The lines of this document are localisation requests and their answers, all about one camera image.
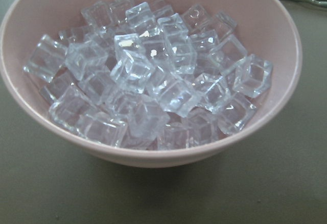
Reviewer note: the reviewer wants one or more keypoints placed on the pile of clear ice cubes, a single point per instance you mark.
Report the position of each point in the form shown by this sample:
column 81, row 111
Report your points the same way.
column 144, row 77

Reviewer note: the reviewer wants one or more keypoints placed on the pink bowl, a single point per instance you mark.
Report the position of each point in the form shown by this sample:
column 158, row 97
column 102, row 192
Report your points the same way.
column 264, row 27

